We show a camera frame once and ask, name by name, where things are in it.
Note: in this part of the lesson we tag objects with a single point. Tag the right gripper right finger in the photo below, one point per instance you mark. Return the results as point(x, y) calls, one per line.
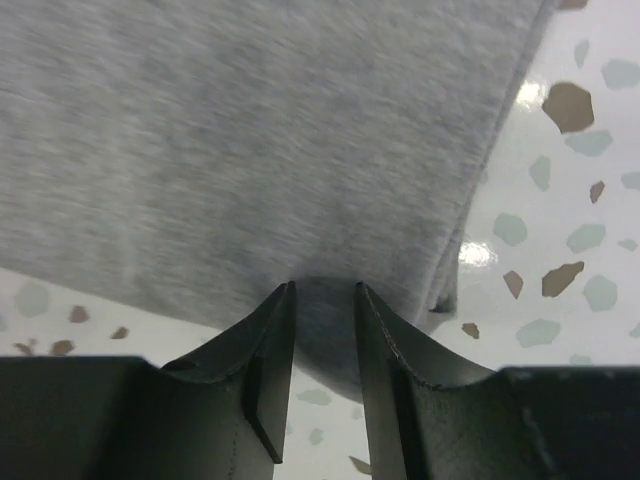
point(432, 414)

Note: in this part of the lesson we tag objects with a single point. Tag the grey tank top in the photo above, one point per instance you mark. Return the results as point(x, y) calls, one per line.
point(187, 157)

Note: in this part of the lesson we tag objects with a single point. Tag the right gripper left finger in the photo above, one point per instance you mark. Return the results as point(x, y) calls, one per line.
point(217, 412)

